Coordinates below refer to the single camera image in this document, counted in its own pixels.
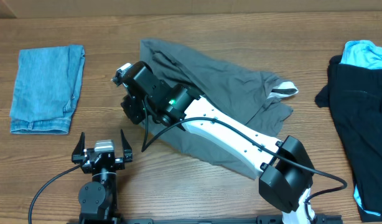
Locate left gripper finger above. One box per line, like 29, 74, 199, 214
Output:
72, 132, 86, 164
120, 129, 133, 162

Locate grey shorts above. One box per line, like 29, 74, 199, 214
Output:
140, 39, 299, 179

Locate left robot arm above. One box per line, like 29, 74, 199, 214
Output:
72, 131, 133, 224

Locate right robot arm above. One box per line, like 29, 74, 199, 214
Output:
112, 61, 316, 223

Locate folded blue denim jeans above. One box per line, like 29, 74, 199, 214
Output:
9, 45, 85, 134

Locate black garment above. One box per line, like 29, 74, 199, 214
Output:
315, 55, 382, 222

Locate light blue garment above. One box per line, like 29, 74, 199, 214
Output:
340, 40, 382, 70

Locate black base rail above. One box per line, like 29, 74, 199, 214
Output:
86, 214, 343, 224

